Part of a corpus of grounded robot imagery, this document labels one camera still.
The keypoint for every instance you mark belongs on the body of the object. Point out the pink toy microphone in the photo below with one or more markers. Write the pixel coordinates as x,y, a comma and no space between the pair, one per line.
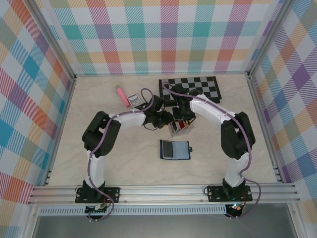
121,95

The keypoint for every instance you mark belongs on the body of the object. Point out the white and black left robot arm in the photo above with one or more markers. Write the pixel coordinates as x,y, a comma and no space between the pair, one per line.
131,121

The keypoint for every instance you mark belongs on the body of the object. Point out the black card stack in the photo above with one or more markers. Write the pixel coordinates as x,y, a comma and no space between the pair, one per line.
176,127

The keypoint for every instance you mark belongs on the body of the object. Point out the red card stack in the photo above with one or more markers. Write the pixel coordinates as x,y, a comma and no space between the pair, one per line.
182,125

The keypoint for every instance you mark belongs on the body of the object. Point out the navy blue card holder wallet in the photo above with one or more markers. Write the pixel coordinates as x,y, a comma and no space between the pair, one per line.
182,148

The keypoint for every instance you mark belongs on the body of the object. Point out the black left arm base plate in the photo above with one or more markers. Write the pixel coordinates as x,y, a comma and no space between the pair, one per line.
115,194

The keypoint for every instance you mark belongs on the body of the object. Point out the aluminium back rail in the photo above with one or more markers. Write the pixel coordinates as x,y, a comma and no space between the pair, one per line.
161,73

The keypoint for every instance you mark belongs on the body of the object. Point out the small electronics board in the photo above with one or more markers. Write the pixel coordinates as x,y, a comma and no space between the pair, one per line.
236,208
97,210

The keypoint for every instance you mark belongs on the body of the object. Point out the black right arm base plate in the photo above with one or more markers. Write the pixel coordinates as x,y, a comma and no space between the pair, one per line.
213,194

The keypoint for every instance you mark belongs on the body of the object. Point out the blue playing card deck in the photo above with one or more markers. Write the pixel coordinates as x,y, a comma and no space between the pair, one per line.
135,100

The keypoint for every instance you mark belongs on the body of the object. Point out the black and grey chessboard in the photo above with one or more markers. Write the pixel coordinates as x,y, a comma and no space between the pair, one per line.
208,86

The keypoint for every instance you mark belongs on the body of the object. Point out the aluminium frame post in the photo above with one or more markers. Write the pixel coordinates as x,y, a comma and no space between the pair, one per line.
54,37
267,37

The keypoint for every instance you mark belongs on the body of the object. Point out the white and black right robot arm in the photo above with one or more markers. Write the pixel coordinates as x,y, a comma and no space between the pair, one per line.
210,112

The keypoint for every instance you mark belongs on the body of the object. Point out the aluminium mounting rail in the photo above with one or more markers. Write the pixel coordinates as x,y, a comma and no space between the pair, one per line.
161,194

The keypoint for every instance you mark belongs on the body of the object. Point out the aluminium side rail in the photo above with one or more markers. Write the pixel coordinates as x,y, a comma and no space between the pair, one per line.
68,99
260,111

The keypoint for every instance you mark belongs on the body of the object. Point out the clear acrylic card box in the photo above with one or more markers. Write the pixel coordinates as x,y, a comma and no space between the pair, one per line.
183,132

